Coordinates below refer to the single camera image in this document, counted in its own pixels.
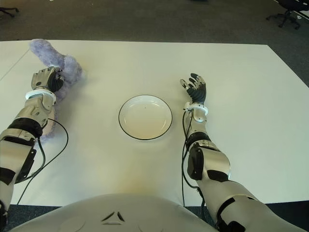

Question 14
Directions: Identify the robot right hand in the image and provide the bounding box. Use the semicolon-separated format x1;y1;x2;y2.
180;73;208;106

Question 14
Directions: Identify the white plate black rim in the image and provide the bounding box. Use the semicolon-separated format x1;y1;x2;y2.
118;94;173;141

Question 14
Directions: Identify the robot torso silver shell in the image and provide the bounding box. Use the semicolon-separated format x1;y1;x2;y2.
9;193;218;232

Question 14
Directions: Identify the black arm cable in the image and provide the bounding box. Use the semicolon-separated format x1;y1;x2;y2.
181;108;206;208
16;118;70;205

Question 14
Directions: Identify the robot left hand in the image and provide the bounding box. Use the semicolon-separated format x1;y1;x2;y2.
30;66;65;92

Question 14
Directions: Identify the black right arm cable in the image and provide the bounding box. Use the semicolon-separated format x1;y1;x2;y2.
181;108;206;208

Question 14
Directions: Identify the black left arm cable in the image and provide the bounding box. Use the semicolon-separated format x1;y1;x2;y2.
16;118;70;205

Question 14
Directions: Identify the black mesh office chair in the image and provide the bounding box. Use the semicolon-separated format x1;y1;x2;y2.
266;0;309;30

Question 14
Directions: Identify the purple plush bunny doll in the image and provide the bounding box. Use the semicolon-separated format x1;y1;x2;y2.
28;38;87;143

